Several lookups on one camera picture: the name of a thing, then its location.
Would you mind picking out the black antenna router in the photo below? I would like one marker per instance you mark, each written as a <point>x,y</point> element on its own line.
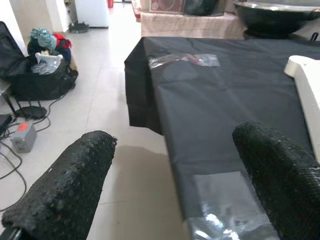
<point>32,112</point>

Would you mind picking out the red small bucket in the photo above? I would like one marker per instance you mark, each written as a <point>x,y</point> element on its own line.
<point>110,3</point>

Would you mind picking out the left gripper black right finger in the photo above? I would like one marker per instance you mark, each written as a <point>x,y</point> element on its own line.
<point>282,180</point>

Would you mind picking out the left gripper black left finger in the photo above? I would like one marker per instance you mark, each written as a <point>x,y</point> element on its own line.
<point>67,187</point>

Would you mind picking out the grey power box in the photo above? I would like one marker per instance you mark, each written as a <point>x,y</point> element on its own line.
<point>23,137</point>

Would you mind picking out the black tablecloth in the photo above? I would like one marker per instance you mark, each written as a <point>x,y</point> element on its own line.
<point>212,112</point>

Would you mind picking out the white plastic children table top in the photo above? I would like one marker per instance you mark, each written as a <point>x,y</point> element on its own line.
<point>307,82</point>

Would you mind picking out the red cloth item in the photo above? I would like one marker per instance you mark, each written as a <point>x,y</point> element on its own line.
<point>62,42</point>

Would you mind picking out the beige cloth covered stand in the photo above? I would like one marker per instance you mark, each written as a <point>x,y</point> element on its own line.
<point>190,25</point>

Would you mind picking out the clear plastic bag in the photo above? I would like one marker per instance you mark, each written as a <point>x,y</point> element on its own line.
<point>47,65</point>

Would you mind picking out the black floor stand base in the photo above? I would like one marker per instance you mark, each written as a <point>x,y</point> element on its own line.
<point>79,27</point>

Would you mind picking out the clear tape strip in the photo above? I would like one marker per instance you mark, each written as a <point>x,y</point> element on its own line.
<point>183,60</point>

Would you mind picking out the teal plush toy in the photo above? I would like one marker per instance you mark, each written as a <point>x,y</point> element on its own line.
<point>42,37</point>

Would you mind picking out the black wok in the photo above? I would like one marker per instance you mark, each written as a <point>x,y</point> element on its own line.
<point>275,17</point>

